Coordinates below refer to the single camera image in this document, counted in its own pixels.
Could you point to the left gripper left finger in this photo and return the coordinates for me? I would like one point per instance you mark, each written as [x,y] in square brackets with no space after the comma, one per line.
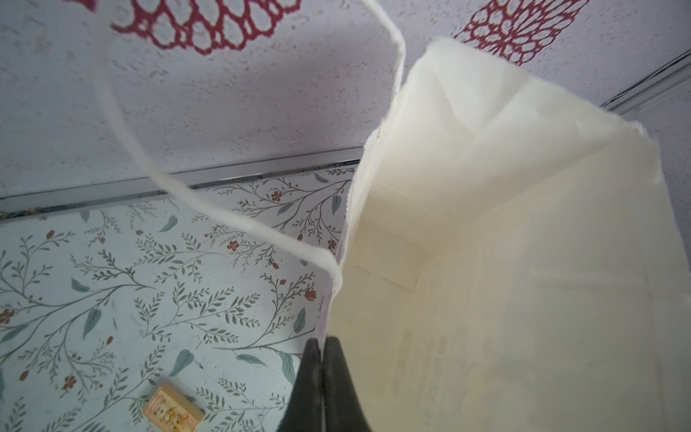
[304,409]

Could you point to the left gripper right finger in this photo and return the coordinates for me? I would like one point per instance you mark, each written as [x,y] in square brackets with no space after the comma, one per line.
[342,409]

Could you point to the white paper bag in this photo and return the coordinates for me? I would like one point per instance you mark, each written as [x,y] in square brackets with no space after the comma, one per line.
[510,259]

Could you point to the small wooden block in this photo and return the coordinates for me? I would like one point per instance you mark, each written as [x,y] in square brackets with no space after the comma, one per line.
[169,410]

